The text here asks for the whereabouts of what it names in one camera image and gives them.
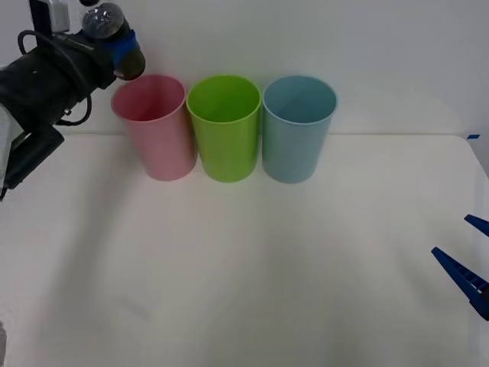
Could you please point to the pink plastic waste bin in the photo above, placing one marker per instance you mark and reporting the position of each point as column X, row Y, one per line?
column 160, row 145

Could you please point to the green plastic waste bin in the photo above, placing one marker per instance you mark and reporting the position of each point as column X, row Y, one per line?
column 229, row 149

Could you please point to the small clear bottle black cap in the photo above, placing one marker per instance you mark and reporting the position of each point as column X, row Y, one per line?
column 101, row 21

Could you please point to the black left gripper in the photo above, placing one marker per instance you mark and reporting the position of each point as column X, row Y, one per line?
column 91, row 65

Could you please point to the pale blue plastic waste bin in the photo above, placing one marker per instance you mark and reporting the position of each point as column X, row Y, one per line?
column 292, row 149

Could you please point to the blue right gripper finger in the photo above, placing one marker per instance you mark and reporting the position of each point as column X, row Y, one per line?
column 464, row 277
column 479, row 225

